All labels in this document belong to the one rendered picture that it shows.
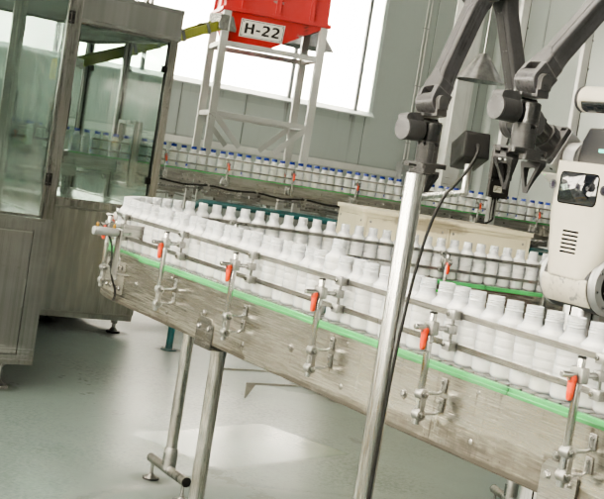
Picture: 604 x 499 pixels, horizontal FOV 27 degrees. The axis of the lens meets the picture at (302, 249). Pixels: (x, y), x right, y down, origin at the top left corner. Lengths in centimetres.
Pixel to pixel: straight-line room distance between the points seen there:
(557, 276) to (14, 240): 363
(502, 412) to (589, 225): 87
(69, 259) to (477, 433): 618
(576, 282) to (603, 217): 19
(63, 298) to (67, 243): 38
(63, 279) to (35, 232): 217
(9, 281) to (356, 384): 368
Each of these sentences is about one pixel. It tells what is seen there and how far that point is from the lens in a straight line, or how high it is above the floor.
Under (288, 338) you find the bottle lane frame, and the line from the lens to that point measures 324.
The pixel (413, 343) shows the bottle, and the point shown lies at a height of 102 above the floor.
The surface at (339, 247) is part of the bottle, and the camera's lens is 317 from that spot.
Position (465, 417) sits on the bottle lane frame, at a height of 91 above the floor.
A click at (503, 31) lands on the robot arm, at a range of 346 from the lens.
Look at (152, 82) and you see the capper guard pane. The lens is 871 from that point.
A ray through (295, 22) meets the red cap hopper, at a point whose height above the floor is 250.
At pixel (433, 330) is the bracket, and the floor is 107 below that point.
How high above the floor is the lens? 137
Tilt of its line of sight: 4 degrees down
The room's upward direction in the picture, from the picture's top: 9 degrees clockwise
